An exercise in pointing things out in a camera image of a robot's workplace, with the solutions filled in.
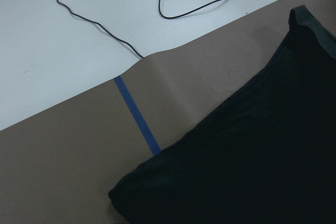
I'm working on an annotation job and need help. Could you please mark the black printed t-shirt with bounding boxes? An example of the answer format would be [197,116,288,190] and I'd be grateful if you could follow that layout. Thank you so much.
[108,6,335,223]

